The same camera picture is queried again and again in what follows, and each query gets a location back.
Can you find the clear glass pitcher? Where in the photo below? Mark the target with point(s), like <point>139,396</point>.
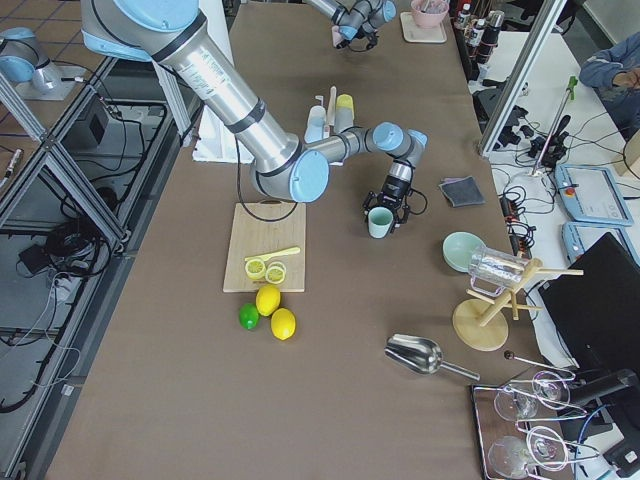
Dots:
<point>493,271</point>

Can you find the pink bowl of ice cubes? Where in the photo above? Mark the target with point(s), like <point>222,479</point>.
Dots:
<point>429,13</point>

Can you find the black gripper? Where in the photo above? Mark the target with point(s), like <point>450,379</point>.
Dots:
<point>351,33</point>
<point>393,192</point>

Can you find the light blue plastic cup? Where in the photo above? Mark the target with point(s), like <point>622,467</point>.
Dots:
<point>315,124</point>

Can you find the metal scoop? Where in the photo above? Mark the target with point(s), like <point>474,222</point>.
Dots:
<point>422,355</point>

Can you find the pink plastic cup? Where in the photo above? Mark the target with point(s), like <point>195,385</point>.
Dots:
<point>336,36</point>

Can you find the wooden cutting board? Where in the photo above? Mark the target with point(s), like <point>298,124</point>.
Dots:
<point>251,237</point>

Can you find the grey folded cloth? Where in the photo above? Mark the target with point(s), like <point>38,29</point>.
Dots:
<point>461,191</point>

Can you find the wooden mug tree stand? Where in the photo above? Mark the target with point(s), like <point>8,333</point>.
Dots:
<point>480,323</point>

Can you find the blue teach pendant tablet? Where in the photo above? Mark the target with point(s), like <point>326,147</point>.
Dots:
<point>590,194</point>

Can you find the cream plastic tray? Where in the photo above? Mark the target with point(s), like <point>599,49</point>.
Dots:
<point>429,30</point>

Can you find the wine glass rack tray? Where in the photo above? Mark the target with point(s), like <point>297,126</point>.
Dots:
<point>519,427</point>

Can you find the green ceramic bowl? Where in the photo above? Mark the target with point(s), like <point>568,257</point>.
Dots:
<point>458,247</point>

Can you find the white wire cup holder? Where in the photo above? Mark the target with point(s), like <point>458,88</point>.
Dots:
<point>330,111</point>

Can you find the yellow lemon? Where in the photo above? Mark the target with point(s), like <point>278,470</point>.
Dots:
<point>268,299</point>
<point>283,324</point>

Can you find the lemon slice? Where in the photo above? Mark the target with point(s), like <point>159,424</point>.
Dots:
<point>255,268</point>
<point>275,273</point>

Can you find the green plastic cup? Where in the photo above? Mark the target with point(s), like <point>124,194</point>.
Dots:
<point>380,220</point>

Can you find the yellow plastic knife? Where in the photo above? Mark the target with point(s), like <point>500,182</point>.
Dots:
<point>279,253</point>

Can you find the black laptop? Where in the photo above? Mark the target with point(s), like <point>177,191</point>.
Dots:
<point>597,313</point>

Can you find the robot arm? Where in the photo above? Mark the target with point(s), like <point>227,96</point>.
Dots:
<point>174,34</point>
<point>362,20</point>

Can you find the green lime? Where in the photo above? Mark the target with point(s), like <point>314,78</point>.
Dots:
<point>249,316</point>

